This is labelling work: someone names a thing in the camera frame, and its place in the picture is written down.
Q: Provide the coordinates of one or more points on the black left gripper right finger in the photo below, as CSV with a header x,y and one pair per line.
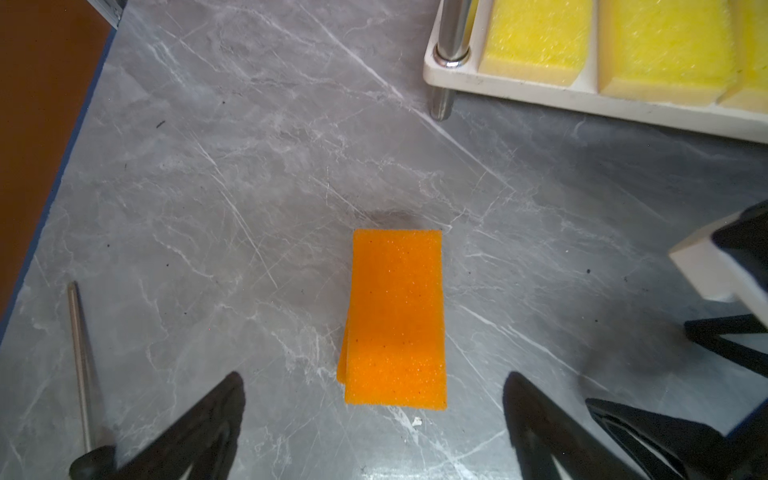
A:
x,y
545,438

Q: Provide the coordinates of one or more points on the large yellow coarse sponge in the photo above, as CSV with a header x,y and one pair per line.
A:
x,y
749,91

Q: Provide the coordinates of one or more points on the white two-tier metal shelf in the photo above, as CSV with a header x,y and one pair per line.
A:
x,y
582,95

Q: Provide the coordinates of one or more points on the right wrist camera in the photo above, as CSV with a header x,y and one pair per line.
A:
x,y
726,261

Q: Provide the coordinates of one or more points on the aluminium corner post left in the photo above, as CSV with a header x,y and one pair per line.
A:
x,y
111,10

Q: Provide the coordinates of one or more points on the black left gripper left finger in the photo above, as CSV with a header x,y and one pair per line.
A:
x,y
202,444

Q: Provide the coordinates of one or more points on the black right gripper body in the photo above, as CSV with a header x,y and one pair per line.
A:
x,y
743,452

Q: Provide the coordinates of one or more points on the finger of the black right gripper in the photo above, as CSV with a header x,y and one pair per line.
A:
x,y
710,334
664,447

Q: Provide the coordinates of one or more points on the orange scrub sponge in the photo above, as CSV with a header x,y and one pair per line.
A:
x,y
342,364
396,328

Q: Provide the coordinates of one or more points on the black screwdriver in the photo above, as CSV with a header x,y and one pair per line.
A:
x,y
97,461

